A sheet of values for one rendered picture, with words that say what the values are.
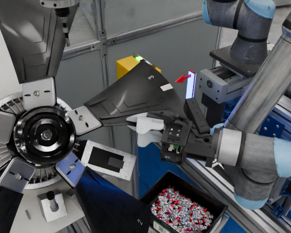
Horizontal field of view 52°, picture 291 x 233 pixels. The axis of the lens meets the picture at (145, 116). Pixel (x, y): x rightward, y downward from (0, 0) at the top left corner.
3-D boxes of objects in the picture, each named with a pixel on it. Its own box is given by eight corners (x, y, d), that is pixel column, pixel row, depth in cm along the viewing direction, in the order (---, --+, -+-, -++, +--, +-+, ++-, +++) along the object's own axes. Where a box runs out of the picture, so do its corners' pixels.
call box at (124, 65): (117, 83, 120) (115, 59, 114) (137, 76, 125) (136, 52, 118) (139, 102, 110) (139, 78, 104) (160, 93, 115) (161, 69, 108)
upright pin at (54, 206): (49, 207, 77) (44, 192, 73) (57, 203, 78) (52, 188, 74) (52, 213, 76) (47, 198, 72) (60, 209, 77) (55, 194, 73)
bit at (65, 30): (67, 44, 58) (63, 18, 55) (72, 45, 58) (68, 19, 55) (64, 46, 57) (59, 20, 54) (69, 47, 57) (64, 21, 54)
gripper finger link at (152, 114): (146, 111, 65) (185, 120, 63) (148, 107, 66) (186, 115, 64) (146, 125, 69) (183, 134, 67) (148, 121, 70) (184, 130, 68)
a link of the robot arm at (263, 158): (288, 189, 60) (301, 161, 55) (233, 177, 63) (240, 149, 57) (286, 161, 66) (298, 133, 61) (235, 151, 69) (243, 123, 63)
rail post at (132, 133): (133, 217, 182) (128, 119, 132) (138, 214, 183) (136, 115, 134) (136, 222, 179) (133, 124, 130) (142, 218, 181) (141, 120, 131)
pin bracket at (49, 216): (36, 195, 83) (40, 200, 75) (56, 188, 86) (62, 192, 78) (42, 216, 83) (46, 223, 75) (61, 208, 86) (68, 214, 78)
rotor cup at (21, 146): (-10, 134, 66) (-11, 131, 54) (42, 95, 72) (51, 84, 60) (35, 181, 69) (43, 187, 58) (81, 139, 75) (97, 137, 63)
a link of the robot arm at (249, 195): (246, 172, 78) (256, 142, 71) (273, 208, 70) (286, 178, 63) (219, 179, 76) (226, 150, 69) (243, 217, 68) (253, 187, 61)
